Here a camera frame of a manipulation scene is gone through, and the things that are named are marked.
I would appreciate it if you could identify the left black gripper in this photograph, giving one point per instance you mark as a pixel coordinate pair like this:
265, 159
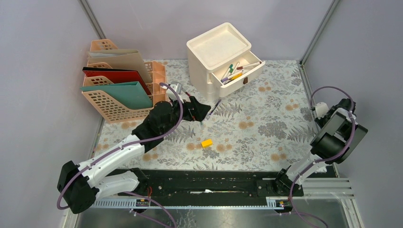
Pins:
199, 110

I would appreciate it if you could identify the teal folder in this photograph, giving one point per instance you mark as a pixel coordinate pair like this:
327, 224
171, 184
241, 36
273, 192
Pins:
130, 94

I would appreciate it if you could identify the red ring binder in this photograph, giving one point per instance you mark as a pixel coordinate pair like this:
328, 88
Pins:
114, 76

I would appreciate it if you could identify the beige notebook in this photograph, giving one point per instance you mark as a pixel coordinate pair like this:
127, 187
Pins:
127, 59

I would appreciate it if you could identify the white three-drawer cabinet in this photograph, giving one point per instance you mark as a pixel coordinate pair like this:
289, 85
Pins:
211, 51

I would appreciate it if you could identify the yellow capped white marker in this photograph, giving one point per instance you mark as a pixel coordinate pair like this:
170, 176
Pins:
235, 76

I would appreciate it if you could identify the dark red capped marker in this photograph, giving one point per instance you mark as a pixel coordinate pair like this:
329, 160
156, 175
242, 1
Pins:
249, 65

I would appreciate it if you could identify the white top drawer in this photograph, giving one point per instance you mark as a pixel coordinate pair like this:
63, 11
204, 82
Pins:
249, 74

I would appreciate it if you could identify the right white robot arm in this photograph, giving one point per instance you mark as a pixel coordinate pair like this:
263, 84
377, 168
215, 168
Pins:
338, 136

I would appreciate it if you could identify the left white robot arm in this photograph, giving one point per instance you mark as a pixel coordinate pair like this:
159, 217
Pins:
80, 185

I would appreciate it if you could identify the peach plastic file organizer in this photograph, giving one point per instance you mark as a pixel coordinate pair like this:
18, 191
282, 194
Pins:
112, 110

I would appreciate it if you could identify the yellow eraser block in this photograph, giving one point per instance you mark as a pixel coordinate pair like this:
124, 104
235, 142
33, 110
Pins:
207, 143

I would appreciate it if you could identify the blue pen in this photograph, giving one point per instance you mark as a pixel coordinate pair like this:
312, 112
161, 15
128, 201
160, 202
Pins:
215, 106

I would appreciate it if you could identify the floral table mat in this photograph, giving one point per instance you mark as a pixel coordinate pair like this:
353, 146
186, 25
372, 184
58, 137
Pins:
264, 126

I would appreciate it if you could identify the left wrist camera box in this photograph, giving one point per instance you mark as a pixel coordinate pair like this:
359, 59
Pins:
177, 87

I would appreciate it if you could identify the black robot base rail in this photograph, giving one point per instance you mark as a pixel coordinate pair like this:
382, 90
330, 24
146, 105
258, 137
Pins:
214, 188

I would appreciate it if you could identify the aluminium corner frame post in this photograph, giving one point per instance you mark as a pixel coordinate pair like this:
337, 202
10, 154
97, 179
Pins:
92, 19

